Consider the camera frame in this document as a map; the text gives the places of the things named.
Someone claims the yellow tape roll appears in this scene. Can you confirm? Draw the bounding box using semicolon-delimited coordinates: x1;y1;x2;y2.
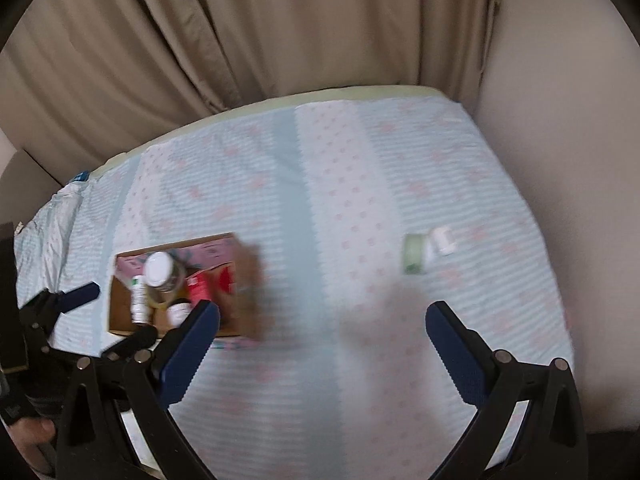
150;260;188;308

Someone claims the light blue printed bed sheet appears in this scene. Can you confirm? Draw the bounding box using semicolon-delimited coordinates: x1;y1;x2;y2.
15;92;576;480

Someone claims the small red bottle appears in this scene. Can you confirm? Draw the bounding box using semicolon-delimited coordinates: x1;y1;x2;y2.
185;267;213;311

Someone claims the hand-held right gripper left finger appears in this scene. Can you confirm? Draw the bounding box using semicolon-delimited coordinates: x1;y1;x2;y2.
54;300;221;480

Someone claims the pink patterned cardboard box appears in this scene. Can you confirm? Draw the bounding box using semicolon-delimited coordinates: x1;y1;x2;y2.
107;232;266;343

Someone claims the person's left hand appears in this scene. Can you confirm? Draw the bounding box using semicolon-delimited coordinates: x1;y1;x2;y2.
12;417;56;471

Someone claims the small white jar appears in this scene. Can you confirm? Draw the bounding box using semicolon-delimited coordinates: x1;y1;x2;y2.
425;226;457;257
166;299;193;330

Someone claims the beige curtain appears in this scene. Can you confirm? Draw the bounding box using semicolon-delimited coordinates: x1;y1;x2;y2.
0;0;501;181

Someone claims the white pill bottle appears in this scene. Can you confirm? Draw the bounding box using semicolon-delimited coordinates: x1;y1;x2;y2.
129;272;153;325

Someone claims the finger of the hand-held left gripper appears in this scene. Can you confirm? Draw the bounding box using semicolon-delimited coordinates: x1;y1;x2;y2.
101;325;158;362
20;281;101;332

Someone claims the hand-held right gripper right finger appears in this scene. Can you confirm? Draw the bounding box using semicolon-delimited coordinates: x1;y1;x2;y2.
425;301;588;480

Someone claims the light blue crumpled blanket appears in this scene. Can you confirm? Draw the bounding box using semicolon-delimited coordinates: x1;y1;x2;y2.
15;180;86;306

